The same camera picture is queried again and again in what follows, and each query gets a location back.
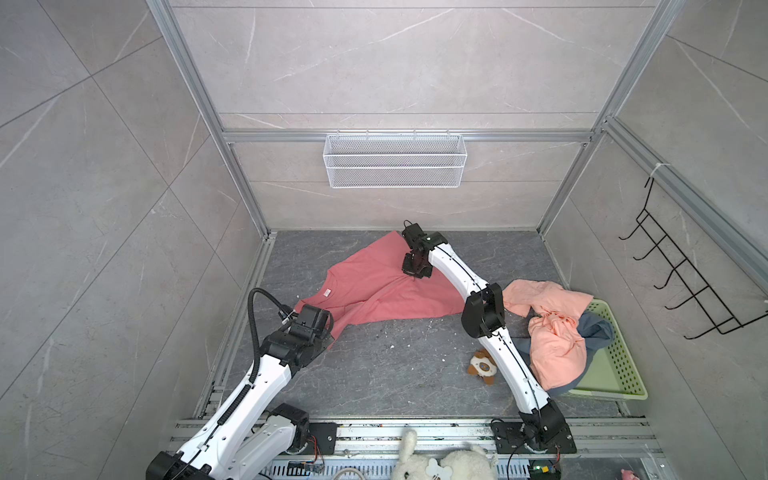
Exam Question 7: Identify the dark pink t-shirt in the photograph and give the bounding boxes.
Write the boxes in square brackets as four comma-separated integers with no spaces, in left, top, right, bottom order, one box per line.
[295,232,465,339]

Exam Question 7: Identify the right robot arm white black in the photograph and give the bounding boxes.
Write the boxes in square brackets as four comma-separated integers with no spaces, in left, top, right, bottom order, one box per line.
[402,220,577,454]

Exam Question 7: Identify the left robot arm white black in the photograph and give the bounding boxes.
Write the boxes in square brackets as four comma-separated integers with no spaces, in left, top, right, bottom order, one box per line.
[145,305,334,479]

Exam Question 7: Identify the small brown plush toy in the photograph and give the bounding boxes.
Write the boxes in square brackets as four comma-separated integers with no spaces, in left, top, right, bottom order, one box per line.
[467,349,498,385]

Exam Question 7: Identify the light salmon t-shirt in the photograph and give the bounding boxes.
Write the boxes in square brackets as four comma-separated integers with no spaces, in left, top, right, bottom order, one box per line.
[502,279,593,391]

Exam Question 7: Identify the grey blue t-shirt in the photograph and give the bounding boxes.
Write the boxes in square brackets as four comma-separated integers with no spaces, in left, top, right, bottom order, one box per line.
[513,311,614,397]

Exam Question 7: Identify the white plush bunny toy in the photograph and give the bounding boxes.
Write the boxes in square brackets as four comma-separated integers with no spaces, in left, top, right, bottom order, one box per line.
[390,429,498,480]

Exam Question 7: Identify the green plastic basket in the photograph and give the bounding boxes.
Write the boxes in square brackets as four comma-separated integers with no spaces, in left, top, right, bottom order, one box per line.
[569,299,648,401]

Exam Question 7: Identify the left black corrugated cable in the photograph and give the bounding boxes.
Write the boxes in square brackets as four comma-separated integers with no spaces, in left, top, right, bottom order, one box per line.
[247,287,295,385]

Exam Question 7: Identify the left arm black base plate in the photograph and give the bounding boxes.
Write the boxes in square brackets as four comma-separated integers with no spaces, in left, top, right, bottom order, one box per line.
[285,422,339,456]

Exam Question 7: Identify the white wire mesh basket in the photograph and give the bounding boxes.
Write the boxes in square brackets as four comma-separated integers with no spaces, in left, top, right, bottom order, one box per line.
[323,133,468,189]

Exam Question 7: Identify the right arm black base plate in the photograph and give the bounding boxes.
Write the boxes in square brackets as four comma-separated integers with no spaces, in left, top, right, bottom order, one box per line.
[489,419,577,454]

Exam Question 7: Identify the aluminium frame rails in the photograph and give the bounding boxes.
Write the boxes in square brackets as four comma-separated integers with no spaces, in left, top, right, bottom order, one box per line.
[145,415,662,479]

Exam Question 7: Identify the black wire hook rack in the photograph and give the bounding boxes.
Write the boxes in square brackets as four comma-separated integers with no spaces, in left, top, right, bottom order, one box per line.
[618,177,767,341]

